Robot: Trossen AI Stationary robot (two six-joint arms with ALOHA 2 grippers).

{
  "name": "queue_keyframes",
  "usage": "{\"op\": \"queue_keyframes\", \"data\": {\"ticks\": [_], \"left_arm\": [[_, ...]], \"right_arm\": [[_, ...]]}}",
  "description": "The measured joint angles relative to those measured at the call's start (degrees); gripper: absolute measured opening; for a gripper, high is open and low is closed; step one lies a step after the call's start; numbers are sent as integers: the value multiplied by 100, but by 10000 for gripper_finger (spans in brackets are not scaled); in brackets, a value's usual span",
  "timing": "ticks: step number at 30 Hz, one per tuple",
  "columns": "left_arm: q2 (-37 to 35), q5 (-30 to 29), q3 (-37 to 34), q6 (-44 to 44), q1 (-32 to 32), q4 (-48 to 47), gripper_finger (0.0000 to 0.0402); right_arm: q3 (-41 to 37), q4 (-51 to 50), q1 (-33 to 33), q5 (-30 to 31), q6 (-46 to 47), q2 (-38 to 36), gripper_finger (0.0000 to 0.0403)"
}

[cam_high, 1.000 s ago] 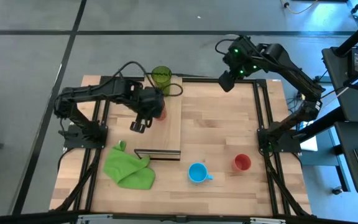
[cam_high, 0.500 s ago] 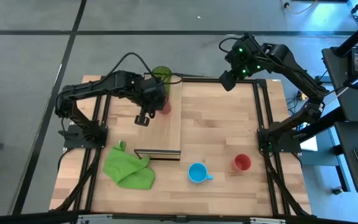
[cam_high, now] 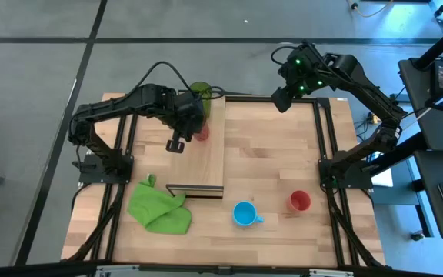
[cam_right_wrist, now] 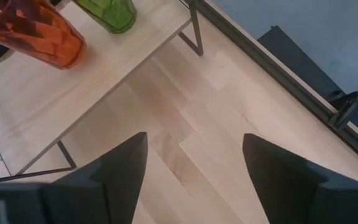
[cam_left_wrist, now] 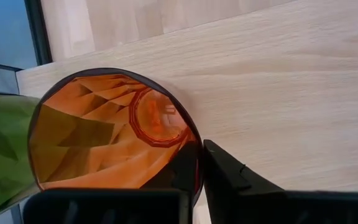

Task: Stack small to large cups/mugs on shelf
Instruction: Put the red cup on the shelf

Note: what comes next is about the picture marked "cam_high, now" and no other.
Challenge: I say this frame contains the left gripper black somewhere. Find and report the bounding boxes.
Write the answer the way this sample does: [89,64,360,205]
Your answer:
[162,89,208,155]

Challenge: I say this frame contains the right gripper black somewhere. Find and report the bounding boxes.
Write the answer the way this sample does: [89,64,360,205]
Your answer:
[270,41,334,114]

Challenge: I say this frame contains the red translucent faceted cup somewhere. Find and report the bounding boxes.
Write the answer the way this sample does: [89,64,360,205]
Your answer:
[193,122,211,142]

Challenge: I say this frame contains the green translucent cup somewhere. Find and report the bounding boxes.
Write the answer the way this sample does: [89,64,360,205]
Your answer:
[188,80,214,118]

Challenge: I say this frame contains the blue mug with handle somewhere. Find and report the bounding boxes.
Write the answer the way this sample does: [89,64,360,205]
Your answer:
[231,200,265,228]

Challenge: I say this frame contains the orange plastic cup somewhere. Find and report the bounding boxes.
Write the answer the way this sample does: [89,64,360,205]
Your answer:
[286,189,312,214]

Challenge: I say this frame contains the green cloth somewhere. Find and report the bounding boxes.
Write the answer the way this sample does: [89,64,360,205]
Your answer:
[126,173,194,236]

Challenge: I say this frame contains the black side desk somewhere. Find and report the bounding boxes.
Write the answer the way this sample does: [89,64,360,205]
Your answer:
[397,56,443,242]

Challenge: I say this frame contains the black diagonal support pole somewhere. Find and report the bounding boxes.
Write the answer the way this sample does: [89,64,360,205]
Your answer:
[413,14,443,72]

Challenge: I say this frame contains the black frame wooden shelf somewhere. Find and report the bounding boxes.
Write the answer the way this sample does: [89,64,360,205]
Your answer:
[165,92,228,200]

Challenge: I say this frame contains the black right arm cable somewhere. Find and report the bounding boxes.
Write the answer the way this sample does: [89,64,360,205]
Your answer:
[270,45,298,67]

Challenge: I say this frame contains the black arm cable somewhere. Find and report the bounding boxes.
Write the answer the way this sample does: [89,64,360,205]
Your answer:
[270,45,298,67]
[128,60,226,102]

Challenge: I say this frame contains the black aluminium table frame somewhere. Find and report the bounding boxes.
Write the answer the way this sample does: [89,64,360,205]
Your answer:
[64,93,387,270]

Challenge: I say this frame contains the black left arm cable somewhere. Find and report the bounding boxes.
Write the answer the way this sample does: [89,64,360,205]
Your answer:
[128,60,226,102]

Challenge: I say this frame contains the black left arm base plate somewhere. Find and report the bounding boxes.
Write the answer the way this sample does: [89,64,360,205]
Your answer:
[78,153,135,185]

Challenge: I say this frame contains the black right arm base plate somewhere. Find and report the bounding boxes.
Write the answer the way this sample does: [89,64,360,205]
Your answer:
[318,159,373,190]

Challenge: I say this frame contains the yellow floor cable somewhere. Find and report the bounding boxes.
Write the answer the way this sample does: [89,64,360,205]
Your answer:
[345,0,396,19]

